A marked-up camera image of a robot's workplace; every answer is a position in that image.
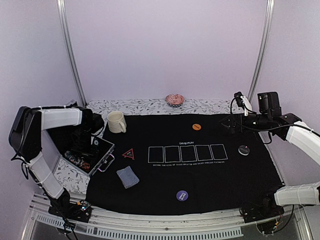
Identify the blue playing card deck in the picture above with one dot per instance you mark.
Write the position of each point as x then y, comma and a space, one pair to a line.
127, 177

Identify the poker chip stack front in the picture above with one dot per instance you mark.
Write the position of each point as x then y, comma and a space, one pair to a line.
77, 161

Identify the front aluminium rail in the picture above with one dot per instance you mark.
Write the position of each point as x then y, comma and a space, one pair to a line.
217, 225

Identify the red patterned small bowl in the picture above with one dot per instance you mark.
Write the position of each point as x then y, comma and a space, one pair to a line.
175, 100

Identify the purple small blind button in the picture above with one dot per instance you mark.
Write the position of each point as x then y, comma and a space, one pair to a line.
182, 195

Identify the black round dealer button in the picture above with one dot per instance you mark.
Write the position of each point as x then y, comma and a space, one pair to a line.
244, 150

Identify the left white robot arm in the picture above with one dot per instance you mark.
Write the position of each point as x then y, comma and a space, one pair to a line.
26, 133

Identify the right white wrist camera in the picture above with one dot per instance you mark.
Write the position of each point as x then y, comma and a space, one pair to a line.
243, 102

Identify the aluminium frame post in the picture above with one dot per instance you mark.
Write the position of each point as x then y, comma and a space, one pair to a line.
61, 7
270, 5

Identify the floral patterned tablecloth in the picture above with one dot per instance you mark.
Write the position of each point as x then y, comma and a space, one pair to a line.
77, 182

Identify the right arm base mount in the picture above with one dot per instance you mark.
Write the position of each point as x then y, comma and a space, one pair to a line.
253, 212

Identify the orange big blind button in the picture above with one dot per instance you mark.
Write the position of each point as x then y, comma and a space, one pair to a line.
196, 127

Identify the aluminium poker chip case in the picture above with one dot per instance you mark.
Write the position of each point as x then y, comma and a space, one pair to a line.
101, 150

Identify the right aluminium frame post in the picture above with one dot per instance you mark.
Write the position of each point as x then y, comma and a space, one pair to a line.
270, 5

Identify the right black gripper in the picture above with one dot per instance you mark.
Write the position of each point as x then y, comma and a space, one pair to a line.
234, 123

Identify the black poker table mat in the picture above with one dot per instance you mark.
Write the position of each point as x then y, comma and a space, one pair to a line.
170, 156

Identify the cream ceramic mug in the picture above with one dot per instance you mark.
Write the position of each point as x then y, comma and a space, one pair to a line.
116, 122

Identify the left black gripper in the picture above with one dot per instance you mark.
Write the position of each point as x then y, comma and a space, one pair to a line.
75, 148

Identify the left aluminium frame post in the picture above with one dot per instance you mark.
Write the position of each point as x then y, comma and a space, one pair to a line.
61, 7

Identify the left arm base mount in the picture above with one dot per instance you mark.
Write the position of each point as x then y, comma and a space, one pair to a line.
79, 211

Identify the red black triangle token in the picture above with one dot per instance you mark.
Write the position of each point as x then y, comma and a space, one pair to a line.
129, 154

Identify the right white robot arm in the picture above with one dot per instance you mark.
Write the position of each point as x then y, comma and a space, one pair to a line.
293, 146

